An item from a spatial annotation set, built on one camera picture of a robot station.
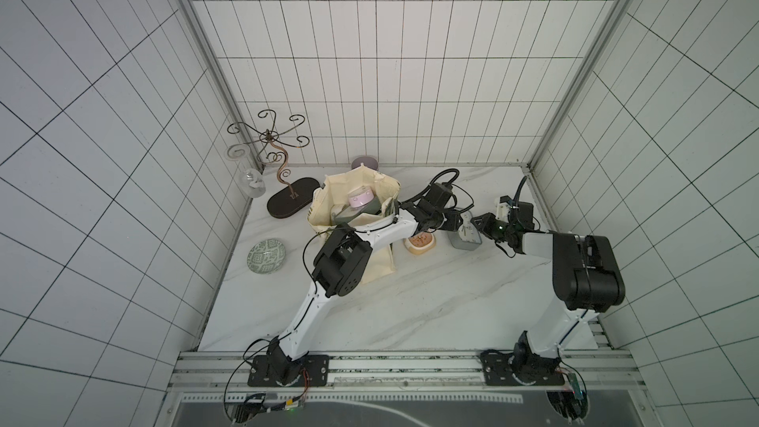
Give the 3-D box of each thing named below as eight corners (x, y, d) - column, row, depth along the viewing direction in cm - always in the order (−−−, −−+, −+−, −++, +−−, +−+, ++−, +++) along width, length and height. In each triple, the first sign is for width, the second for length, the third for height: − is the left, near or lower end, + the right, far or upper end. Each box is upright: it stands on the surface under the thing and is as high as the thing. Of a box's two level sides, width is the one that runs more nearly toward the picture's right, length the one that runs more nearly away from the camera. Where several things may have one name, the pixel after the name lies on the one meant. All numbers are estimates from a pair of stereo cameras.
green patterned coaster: (247, 273, 91) (243, 268, 88) (257, 243, 97) (253, 238, 95) (280, 273, 91) (277, 268, 88) (287, 243, 97) (285, 238, 95)
